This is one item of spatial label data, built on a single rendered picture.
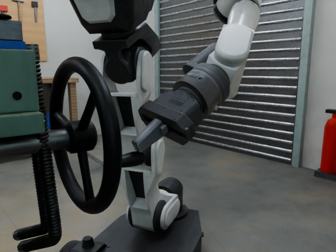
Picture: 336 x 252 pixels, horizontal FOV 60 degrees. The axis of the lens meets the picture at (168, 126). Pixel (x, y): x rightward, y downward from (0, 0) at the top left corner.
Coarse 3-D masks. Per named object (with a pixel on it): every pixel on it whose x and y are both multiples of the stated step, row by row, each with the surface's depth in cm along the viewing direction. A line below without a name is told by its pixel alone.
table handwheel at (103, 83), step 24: (72, 72) 53; (96, 72) 46; (96, 96) 44; (0, 144) 45; (24, 144) 47; (48, 144) 49; (72, 144) 51; (120, 144) 44; (120, 168) 45; (72, 192) 58
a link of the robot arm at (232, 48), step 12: (228, 24) 60; (240, 24) 59; (228, 36) 57; (240, 36) 57; (252, 36) 58; (216, 48) 55; (228, 48) 55; (240, 48) 55; (228, 60) 54; (240, 60) 54
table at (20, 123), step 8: (24, 112) 42; (32, 112) 42; (40, 112) 42; (0, 120) 39; (8, 120) 40; (16, 120) 40; (24, 120) 41; (32, 120) 42; (40, 120) 42; (0, 128) 39; (8, 128) 40; (16, 128) 40; (24, 128) 41; (32, 128) 42; (40, 128) 42; (0, 136) 39; (8, 136) 40
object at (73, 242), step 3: (72, 240) 128; (75, 240) 129; (78, 240) 130; (66, 243) 125; (69, 243) 125; (72, 243) 125; (75, 243) 125; (63, 246) 124; (66, 246) 123; (69, 246) 123; (72, 246) 123; (60, 249) 122; (63, 249) 122; (66, 249) 122; (69, 249) 122
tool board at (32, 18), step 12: (0, 0) 322; (12, 0) 330; (24, 0) 338; (36, 0) 347; (0, 12) 323; (12, 12) 331; (24, 12) 340; (36, 12) 347; (24, 24) 342; (36, 24) 350; (24, 36) 343; (36, 36) 352
